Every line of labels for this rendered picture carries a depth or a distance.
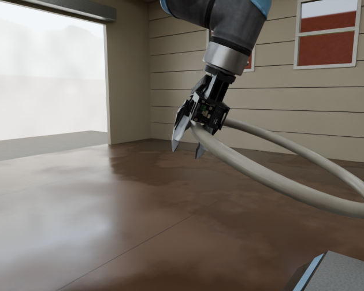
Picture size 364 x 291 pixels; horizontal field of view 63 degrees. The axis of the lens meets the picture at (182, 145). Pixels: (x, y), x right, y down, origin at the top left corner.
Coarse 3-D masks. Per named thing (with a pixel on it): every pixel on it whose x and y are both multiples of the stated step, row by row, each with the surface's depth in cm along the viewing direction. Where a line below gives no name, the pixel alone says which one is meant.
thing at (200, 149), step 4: (204, 124) 71; (208, 128) 69; (212, 128) 70; (212, 132) 70; (200, 144) 71; (196, 148) 73; (200, 148) 71; (204, 148) 70; (196, 152) 72; (200, 152) 72; (196, 156) 72
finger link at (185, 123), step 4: (184, 116) 68; (184, 120) 68; (188, 120) 66; (180, 124) 68; (184, 124) 67; (188, 124) 69; (176, 128) 69; (180, 128) 68; (184, 128) 66; (176, 132) 69; (180, 132) 67; (172, 136) 70; (176, 136) 68; (180, 136) 65; (172, 140) 70; (176, 140) 67; (172, 144) 70; (176, 144) 70; (172, 148) 70
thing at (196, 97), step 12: (216, 72) 60; (216, 84) 62; (228, 84) 62; (192, 96) 67; (204, 96) 63; (216, 96) 61; (192, 108) 63; (204, 108) 62; (216, 108) 62; (228, 108) 62; (192, 120) 64; (204, 120) 63; (216, 120) 63
